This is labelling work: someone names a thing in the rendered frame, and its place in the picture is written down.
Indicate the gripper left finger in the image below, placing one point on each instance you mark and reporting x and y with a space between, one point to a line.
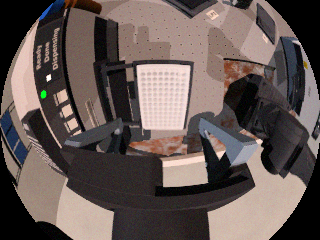
89 139

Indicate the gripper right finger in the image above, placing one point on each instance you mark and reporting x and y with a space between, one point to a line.
239 148

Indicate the white multi-well plate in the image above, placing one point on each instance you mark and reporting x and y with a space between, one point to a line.
158 118

